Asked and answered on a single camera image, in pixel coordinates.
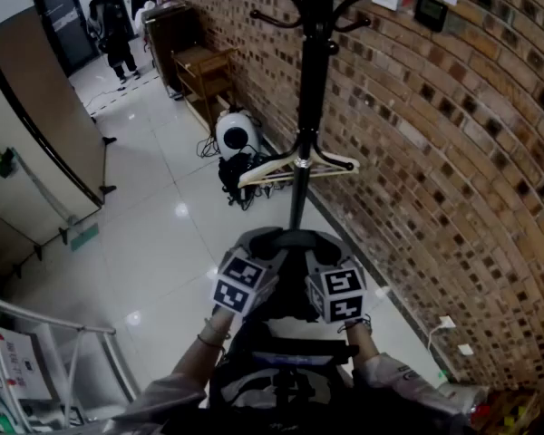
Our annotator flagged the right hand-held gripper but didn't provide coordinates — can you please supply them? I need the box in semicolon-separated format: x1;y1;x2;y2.
304;231;369;325

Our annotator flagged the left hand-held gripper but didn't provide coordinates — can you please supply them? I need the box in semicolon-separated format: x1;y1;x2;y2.
210;227;292;318

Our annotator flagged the grey backpack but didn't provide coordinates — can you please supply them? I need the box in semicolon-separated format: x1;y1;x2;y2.
207;227;360;428

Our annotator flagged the black metal coat rack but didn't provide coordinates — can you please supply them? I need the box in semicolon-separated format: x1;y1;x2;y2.
233;0;451;239

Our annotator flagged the person's left forearm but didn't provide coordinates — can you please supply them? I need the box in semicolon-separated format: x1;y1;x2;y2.
115;308;238;428

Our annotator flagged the person's right forearm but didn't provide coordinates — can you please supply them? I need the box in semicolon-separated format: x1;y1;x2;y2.
338;314;475;430

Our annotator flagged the metal shelf rack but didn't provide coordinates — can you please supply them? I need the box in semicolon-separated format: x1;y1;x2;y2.
0;290;142;435

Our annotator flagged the wooden clothes hanger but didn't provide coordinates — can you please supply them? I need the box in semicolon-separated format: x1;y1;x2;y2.
237;145;361;190

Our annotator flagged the white round appliance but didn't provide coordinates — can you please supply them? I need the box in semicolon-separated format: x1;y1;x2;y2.
214;109;262;160

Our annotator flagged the green floor sticker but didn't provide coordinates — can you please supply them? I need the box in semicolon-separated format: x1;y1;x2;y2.
69;222;102;254

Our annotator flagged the wooden shelf trolley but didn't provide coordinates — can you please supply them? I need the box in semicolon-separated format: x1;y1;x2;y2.
170;45;238;131

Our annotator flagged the dark brown cabinet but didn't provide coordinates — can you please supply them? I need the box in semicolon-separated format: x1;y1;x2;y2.
142;0;201;102

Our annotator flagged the colourful box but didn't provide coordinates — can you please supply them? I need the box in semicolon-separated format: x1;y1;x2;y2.
469;386;541;435

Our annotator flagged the brown partition board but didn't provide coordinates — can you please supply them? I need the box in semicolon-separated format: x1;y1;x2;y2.
0;6;119;208

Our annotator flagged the white bag on cabinet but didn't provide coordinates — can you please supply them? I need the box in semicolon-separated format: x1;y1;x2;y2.
133;0;159;24

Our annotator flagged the white printed sign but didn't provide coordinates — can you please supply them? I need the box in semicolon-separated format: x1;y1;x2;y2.
0;326;54;402

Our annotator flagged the green pen holder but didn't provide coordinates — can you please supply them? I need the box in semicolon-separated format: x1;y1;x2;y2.
0;146;20;180

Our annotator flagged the black glass door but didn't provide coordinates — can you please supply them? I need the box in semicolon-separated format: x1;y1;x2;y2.
26;0;136;79

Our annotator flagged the bundle of black cables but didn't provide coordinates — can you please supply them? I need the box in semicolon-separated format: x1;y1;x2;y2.
197;136;296;212

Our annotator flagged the white wall socket with plug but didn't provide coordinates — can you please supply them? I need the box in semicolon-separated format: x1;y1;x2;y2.
425;314;457;353

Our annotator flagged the black wall display device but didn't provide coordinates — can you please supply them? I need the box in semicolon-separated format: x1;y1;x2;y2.
413;0;451;34

